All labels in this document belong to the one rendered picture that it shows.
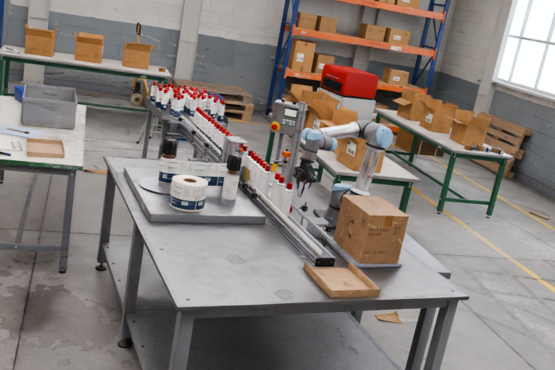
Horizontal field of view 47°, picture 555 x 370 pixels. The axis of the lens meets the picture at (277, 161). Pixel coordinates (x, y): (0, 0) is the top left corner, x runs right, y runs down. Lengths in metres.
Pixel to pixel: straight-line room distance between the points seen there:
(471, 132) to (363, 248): 4.66
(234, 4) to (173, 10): 1.05
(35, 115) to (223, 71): 6.56
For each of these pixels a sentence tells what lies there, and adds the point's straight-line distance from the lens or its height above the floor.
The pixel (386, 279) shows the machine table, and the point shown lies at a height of 0.83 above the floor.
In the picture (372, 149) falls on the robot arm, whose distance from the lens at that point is 3.70.
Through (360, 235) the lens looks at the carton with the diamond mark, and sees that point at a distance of 3.36.
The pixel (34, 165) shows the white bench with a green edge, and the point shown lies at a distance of 4.42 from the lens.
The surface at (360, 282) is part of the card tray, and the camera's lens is 3.20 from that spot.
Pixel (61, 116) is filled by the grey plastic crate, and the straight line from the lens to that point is 5.27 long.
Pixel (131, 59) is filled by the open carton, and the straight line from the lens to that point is 9.08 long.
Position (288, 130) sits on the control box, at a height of 1.32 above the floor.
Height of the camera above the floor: 2.11
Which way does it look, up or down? 15 degrees down
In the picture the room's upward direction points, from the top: 10 degrees clockwise
